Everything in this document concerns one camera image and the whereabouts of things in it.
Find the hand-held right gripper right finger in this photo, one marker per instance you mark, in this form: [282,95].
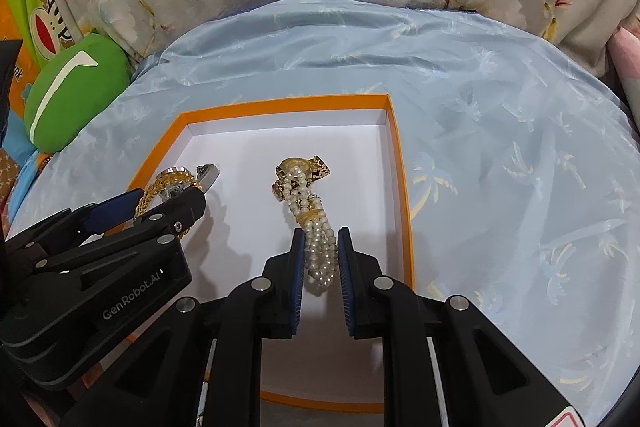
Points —
[345,282]

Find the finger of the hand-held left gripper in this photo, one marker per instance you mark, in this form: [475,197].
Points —
[115,209]
[175,212]

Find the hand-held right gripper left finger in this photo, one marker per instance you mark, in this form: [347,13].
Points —
[297,282]

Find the gold bangle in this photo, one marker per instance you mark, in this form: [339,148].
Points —
[172,179]

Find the orange jewelry box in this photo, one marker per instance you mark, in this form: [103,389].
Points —
[240,157]

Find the silver watch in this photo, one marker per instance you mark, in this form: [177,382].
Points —
[207,174]

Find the gold and black watch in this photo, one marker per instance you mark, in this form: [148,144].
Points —
[312,169]

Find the green plush cushion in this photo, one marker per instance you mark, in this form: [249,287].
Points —
[75,97]

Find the cartoon printed cloth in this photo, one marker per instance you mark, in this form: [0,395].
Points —
[45,32]

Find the pink pillow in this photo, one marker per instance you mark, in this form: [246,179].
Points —
[625,57]

